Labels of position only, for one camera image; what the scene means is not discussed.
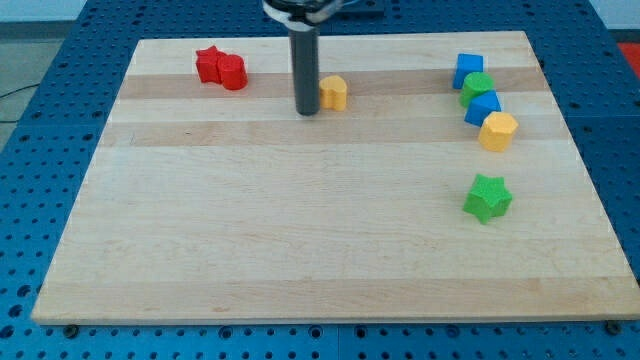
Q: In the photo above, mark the yellow heart block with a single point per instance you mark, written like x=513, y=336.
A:
x=333, y=93

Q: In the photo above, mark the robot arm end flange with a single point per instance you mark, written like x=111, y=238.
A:
x=307, y=12

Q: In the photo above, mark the wooden board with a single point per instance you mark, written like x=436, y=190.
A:
x=203, y=205

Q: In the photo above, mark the red cylinder block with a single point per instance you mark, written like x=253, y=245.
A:
x=232, y=72

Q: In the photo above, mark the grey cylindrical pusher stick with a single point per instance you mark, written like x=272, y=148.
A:
x=305, y=70

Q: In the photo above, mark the red star block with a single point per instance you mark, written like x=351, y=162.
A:
x=207, y=64

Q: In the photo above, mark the green star block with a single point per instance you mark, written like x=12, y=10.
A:
x=487, y=198

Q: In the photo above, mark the blue cube block lower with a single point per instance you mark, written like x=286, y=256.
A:
x=481, y=107

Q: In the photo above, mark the blue cube block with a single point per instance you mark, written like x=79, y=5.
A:
x=481, y=107
x=465, y=64

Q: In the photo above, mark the yellow hexagon block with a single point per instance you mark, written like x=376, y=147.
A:
x=497, y=131

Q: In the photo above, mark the green cylinder block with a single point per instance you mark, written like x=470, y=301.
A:
x=474, y=85

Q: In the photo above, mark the blue cube block upper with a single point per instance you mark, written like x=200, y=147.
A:
x=465, y=64

